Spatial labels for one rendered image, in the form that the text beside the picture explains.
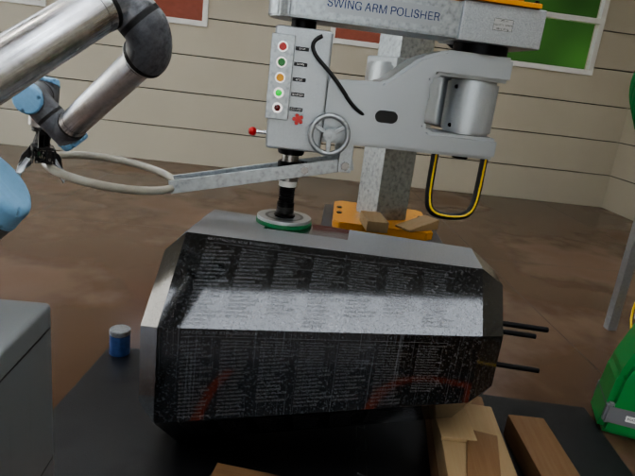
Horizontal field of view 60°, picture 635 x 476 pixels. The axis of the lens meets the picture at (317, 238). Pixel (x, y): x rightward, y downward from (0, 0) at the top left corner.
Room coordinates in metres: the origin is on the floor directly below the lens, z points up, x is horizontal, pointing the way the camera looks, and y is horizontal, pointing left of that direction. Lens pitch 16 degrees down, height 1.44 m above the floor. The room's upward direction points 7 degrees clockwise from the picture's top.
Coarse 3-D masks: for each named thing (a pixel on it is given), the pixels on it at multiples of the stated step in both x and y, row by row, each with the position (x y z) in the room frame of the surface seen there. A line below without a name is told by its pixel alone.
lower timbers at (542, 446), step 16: (480, 400) 2.19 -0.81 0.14; (512, 416) 2.12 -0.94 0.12; (528, 416) 2.14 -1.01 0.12; (432, 432) 1.95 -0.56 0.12; (512, 432) 2.06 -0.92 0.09; (528, 432) 2.02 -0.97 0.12; (544, 432) 2.04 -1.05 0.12; (432, 448) 1.88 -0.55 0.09; (512, 448) 2.02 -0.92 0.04; (528, 448) 1.91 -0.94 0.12; (544, 448) 1.92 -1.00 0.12; (560, 448) 1.94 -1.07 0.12; (432, 464) 1.81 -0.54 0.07; (528, 464) 1.86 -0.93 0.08; (544, 464) 1.82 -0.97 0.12; (560, 464) 1.83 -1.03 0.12
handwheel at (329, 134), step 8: (320, 120) 1.96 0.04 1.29; (344, 120) 1.97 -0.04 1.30; (312, 128) 1.96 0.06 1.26; (320, 128) 1.97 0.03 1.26; (328, 128) 1.96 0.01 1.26; (336, 128) 1.97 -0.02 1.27; (344, 128) 1.98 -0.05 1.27; (312, 136) 1.96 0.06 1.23; (328, 136) 1.96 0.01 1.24; (312, 144) 1.96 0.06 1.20; (328, 144) 1.97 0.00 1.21; (344, 144) 1.97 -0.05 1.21; (320, 152) 1.96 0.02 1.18; (328, 152) 1.97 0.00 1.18; (336, 152) 1.97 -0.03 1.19
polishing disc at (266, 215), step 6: (264, 210) 2.17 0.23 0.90; (270, 210) 2.18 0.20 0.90; (258, 216) 2.07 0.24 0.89; (264, 216) 2.06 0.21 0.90; (270, 216) 2.07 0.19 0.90; (300, 216) 2.13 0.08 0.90; (306, 216) 2.14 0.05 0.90; (270, 222) 2.02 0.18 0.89; (276, 222) 2.01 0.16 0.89; (282, 222) 2.01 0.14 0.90; (288, 222) 2.02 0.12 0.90; (294, 222) 2.03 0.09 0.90; (300, 222) 2.04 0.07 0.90; (306, 222) 2.06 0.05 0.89
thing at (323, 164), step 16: (304, 160) 2.17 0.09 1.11; (320, 160) 2.18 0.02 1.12; (336, 160) 2.07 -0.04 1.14; (176, 176) 2.11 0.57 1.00; (192, 176) 2.12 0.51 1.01; (208, 176) 2.02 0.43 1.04; (224, 176) 2.03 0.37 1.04; (240, 176) 2.03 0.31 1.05; (256, 176) 2.04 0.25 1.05; (272, 176) 2.05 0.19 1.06; (288, 176) 2.05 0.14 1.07; (304, 176) 2.06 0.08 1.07; (176, 192) 2.01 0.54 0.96
